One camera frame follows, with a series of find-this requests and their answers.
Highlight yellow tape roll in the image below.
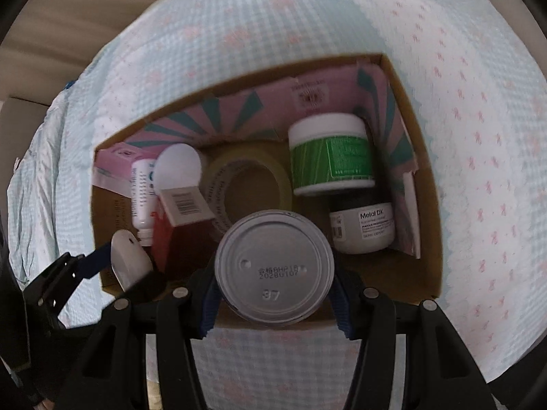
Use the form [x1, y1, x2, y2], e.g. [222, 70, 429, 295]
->
[201, 143, 294, 244]

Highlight white earbud case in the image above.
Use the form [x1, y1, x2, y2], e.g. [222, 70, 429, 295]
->
[110, 230, 154, 293]

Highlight small white bottle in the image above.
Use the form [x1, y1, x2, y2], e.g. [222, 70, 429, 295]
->
[130, 158, 160, 247]

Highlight brown cardboard box pink print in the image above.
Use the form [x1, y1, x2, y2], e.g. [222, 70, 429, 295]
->
[90, 53, 443, 329]

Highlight crumpled light blue quilt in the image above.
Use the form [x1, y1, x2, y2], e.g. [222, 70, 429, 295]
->
[6, 81, 73, 300]

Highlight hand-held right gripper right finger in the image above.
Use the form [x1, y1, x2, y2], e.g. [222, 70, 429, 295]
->
[329, 265, 488, 410]

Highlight beige curtain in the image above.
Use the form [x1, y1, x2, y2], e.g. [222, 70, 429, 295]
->
[0, 0, 197, 107]

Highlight white jar black lid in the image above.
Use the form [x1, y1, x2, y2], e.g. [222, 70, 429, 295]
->
[328, 196, 396, 255]

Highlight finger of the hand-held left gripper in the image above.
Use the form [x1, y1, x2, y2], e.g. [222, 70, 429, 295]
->
[21, 241, 114, 321]
[124, 265, 169, 304]

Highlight red rectangular box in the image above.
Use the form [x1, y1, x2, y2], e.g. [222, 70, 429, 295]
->
[149, 186, 218, 275]

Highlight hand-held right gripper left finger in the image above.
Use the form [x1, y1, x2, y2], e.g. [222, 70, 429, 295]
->
[64, 273, 223, 410]

